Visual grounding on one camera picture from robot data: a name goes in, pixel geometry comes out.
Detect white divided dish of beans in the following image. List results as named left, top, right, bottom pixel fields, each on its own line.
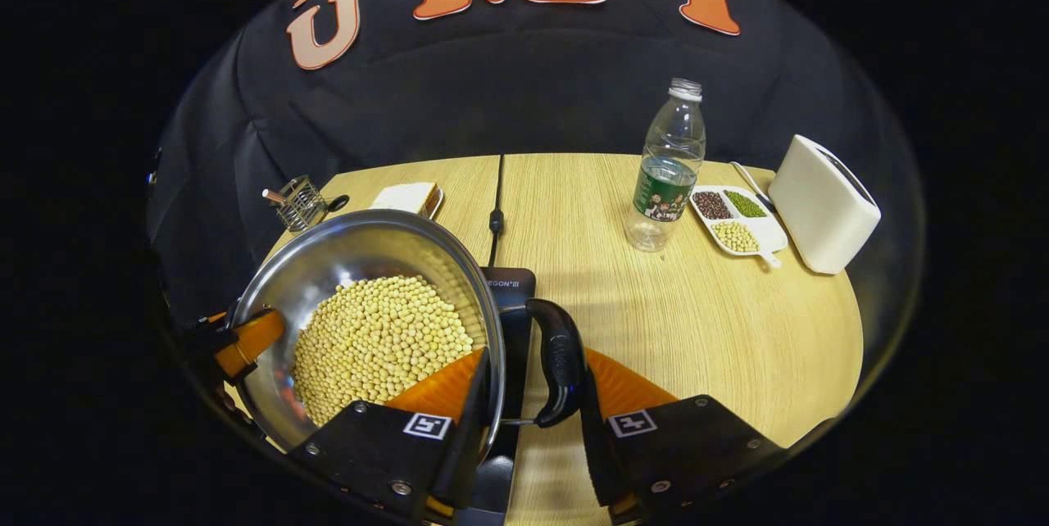
left=688, top=184, right=789, bottom=270

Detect pile of yellow soybeans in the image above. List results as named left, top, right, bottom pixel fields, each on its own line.
left=291, top=274, right=476, bottom=429

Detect black power cable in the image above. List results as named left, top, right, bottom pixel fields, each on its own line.
left=487, top=153, right=506, bottom=269

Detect black induction cooktop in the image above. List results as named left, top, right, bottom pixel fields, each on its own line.
left=457, top=266, right=538, bottom=526

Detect steel pot with black handle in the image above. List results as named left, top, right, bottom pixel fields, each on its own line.
left=229, top=209, right=589, bottom=461

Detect sandwich with lettuce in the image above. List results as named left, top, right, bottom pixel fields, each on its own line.
left=370, top=182, right=440, bottom=217

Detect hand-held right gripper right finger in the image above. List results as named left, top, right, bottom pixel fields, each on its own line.
left=579, top=346, right=784, bottom=524

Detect silver utensil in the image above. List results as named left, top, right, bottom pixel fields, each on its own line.
left=729, top=161, right=776, bottom=213

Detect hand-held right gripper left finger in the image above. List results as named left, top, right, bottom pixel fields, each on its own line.
left=287, top=346, right=493, bottom=524

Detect clear plastic water bottle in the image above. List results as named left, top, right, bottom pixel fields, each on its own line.
left=624, top=78, right=707, bottom=254

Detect wire utensil holder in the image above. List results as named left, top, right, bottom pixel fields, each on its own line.
left=262, top=174, right=351, bottom=234

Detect white toaster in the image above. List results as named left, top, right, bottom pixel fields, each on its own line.
left=768, top=134, right=883, bottom=276

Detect black backdrop cloth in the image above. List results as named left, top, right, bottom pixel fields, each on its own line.
left=148, top=0, right=927, bottom=326

